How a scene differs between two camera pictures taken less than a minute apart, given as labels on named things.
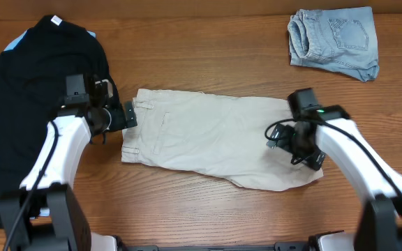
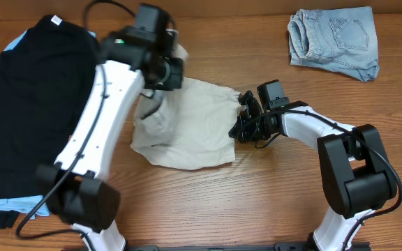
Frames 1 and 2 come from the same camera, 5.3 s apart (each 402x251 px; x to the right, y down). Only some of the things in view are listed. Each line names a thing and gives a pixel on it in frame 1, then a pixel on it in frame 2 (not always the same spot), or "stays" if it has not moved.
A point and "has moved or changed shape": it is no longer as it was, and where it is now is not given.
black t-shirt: (28, 90) stays
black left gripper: (128, 113) to (172, 74)
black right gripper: (315, 160) to (247, 135)
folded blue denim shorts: (344, 39) stays
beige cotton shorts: (218, 136) has moved or changed shape
